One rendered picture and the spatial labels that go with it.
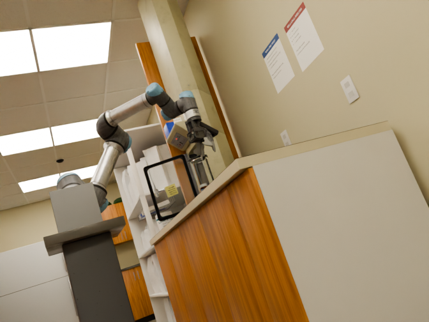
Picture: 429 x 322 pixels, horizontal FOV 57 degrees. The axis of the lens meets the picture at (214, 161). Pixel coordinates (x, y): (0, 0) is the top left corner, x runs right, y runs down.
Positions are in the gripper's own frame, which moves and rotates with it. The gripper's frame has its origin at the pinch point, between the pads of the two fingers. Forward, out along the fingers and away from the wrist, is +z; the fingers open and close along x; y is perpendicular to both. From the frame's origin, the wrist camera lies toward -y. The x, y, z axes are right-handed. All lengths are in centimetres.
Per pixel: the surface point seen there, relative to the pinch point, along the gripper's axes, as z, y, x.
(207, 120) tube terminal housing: -35, -35, -35
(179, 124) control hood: -35, -17, -41
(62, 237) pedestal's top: 22, 75, -11
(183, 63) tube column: -77, -32, -36
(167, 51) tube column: -89, -26, -40
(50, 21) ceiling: -151, 25, -97
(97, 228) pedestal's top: 22, 62, -7
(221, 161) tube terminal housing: -6, -35, -35
